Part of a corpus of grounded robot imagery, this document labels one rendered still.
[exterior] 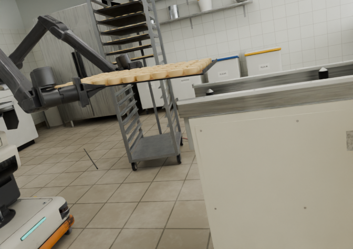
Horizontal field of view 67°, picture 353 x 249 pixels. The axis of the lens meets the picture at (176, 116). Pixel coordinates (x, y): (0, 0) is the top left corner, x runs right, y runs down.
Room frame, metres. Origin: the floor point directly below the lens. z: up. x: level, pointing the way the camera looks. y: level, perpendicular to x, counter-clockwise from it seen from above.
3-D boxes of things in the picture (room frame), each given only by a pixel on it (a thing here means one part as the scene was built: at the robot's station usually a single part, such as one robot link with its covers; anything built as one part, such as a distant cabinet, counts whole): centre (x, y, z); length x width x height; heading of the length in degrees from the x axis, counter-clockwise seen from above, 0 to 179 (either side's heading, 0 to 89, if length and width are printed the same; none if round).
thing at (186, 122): (1.04, -0.08, 0.77); 0.24 x 0.04 x 0.14; 162
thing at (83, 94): (0.93, 0.27, 0.99); 0.09 x 0.07 x 0.07; 117
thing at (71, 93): (0.89, 0.33, 1.00); 0.07 x 0.07 x 0.10; 27
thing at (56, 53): (5.17, 1.35, 1.03); 1.40 x 0.91 x 2.05; 72
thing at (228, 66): (4.57, -0.97, 0.39); 0.64 x 0.54 x 0.77; 162
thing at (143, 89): (4.97, 0.27, 0.39); 0.64 x 0.54 x 0.77; 165
